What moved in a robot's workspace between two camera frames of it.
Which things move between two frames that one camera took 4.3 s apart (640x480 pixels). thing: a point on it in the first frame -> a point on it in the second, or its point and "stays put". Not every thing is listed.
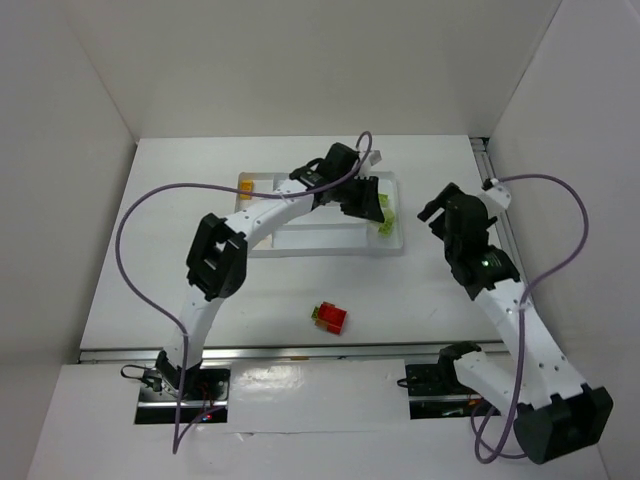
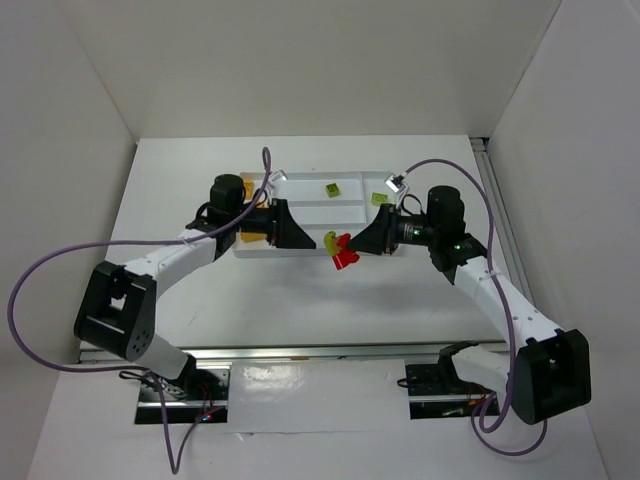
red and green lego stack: (329, 317) -> (337, 246)
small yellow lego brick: (246, 185) stays put
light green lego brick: (384, 199) stays put
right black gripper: (440, 201) -> (390, 230)
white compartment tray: (326, 231) stays put
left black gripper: (357, 195) -> (275, 223)
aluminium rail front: (282, 354) stays put
